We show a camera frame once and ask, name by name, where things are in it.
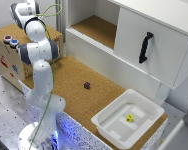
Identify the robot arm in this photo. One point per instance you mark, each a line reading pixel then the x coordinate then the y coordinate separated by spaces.
pixel 41 78

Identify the purple block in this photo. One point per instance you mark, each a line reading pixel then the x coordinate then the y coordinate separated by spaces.
pixel 87 85

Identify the yellow block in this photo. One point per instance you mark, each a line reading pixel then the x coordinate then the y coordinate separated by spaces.
pixel 129 117

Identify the white cabinet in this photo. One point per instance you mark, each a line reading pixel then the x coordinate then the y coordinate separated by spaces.
pixel 94 50

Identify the white plastic box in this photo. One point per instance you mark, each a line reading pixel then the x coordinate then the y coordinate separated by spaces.
pixel 110 125

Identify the white sliding door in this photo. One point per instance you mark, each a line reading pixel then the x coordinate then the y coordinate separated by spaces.
pixel 167 46

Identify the blue button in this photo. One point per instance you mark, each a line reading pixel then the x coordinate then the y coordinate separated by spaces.
pixel 14 42

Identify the wooden drawer box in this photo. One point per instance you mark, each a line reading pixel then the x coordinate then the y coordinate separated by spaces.
pixel 7 63

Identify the red button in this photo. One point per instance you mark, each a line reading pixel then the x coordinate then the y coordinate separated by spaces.
pixel 7 38

